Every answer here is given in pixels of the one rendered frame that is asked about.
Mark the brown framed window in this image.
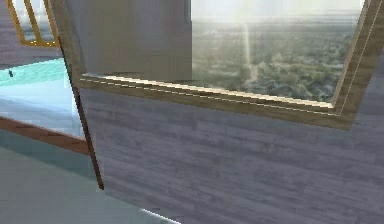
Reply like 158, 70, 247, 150
49, 0, 384, 132

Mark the yellow framed window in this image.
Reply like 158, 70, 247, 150
5, 0, 61, 48

